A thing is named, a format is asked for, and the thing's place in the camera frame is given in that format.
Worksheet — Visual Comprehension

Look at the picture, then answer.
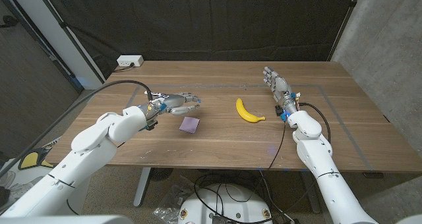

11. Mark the purple sticky note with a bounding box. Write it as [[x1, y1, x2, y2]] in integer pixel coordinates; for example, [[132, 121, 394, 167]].
[[179, 116, 201, 134]]

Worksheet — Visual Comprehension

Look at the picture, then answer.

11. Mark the black power strip cable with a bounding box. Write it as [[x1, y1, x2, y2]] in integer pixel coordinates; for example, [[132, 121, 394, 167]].
[[113, 63, 135, 73]]

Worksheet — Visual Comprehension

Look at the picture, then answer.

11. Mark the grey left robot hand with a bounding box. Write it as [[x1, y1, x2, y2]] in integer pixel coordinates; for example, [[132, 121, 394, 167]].
[[138, 92, 202, 120]]

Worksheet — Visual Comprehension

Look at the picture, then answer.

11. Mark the white marker pen purple cap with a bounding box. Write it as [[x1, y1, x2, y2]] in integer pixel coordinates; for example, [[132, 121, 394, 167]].
[[144, 90, 169, 98]]

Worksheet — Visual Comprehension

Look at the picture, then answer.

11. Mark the black backdrop stand pole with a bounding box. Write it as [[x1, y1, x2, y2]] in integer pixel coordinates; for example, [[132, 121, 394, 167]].
[[327, 0, 363, 62]]

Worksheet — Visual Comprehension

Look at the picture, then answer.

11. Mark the white power strip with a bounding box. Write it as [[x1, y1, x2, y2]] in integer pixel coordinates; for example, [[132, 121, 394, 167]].
[[116, 55, 144, 68]]

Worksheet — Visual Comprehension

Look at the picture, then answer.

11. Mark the grey tape outline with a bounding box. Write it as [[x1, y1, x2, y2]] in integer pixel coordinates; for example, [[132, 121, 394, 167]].
[[95, 84, 373, 171]]

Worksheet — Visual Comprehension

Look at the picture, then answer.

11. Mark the white pillar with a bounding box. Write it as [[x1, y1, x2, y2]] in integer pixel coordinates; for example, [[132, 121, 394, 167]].
[[6, 0, 104, 90]]

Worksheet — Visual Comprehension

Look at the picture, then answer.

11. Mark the grey table leg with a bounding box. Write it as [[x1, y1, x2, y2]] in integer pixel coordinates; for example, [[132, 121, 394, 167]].
[[301, 171, 321, 214]]

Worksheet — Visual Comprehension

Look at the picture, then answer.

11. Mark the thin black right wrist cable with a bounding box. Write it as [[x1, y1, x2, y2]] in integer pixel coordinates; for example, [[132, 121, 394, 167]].
[[267, 121, 287, 171]]

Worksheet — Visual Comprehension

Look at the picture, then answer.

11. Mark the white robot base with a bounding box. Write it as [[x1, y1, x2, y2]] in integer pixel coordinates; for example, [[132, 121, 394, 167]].
[[177, 183, 274, 224]]

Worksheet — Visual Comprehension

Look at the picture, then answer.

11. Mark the clear plastic bag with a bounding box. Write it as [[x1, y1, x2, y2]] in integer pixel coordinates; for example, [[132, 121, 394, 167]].
[[153, 176, 196, 223]]

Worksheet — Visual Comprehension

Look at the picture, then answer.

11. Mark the black backdrop curtain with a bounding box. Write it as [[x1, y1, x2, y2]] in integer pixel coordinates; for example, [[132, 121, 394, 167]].
[[39, 0, 363, 80]]

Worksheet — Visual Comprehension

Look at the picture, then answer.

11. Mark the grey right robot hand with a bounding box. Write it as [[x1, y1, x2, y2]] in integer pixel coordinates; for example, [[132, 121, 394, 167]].
[[262, 66, 300, 116]]

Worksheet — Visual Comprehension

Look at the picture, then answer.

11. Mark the white table leg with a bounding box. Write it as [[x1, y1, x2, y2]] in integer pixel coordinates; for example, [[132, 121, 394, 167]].
[[133, 167, 152, 208]]

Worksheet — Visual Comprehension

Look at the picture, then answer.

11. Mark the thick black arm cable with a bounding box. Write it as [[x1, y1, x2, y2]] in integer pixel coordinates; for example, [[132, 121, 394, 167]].
[[0, 80, 154, 179], [194, 101, 332, 224]]

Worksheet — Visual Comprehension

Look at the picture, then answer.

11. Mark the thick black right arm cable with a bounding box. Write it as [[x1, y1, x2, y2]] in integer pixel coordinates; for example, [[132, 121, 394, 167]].
[[194, 101, 332, 224]]

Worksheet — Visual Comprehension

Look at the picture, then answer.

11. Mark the yellow toy banana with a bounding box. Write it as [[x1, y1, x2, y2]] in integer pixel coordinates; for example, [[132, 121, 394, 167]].
[[235, 98, 266, 123]]

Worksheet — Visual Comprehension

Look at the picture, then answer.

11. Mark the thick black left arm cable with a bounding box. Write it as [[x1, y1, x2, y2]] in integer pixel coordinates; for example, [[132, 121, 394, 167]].
[[0, 80, 154, 179]]

